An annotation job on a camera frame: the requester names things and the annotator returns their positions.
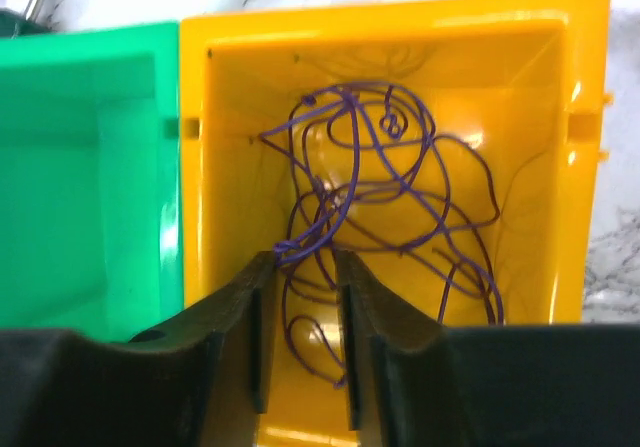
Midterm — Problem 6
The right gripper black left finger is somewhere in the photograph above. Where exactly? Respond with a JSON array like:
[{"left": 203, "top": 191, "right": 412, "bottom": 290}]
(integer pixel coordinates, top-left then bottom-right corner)
[{"left": 1, "top": 252, "right": 276, "bottom": 446}]

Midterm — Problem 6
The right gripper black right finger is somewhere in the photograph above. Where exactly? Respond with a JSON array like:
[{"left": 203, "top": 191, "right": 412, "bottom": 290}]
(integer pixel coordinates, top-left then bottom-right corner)
[{"left": 336, "top": 251, "right": 639, "bottom": 446}]

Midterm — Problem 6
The purple wire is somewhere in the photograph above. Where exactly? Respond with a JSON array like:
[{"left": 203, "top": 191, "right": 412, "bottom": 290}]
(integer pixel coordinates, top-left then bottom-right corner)
[{"left": 257, "top": 82, "right": 505, "bottom": 389}]

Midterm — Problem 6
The right yellow plastic bin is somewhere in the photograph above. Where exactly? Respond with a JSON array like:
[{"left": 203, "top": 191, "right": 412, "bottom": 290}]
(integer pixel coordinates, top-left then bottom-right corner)
[{"left": 180, "top": 0, "right": 610, "bottom": 446}]

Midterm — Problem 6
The green plastic bin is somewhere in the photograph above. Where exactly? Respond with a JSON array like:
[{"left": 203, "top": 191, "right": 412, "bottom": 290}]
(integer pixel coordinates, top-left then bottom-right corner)
[{"left": 1, "top": 22, "right": 184, "bottom": 341}]

